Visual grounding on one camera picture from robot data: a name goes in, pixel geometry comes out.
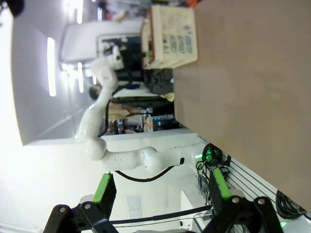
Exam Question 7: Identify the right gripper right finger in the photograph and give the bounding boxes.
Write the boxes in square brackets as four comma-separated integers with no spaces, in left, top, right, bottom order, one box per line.
[203,167,285,233]

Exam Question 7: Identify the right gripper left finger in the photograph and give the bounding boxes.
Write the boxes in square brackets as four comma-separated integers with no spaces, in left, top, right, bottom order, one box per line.
[43,171,117,233]

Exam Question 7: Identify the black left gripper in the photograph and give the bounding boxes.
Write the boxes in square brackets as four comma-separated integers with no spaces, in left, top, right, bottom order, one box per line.
[121,48,144,71]

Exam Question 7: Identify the cream plastic shopping basket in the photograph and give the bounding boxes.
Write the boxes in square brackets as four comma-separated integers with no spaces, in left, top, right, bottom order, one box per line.
[139,5,199,70]

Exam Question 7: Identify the black bag pile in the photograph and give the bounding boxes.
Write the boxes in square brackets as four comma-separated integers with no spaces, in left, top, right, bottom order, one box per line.
[143,68,174,94]

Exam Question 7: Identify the long ceiling light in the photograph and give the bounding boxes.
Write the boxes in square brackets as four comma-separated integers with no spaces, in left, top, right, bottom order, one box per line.
[47,37,56,97]
[77,62,85,93]

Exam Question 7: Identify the grey aluminium table frame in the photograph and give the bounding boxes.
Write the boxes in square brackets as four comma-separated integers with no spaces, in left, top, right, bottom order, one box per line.
[194,135,311,233]

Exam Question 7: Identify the coiled black cable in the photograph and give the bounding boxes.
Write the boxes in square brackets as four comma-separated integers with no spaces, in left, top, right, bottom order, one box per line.
[276,190,308,219]

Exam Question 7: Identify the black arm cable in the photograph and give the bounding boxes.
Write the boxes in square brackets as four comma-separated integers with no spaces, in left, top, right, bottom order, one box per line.
[97,97,186,182]

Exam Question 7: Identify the tangled black cables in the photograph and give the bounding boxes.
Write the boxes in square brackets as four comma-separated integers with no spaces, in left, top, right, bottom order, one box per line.
[194,143,231,202]

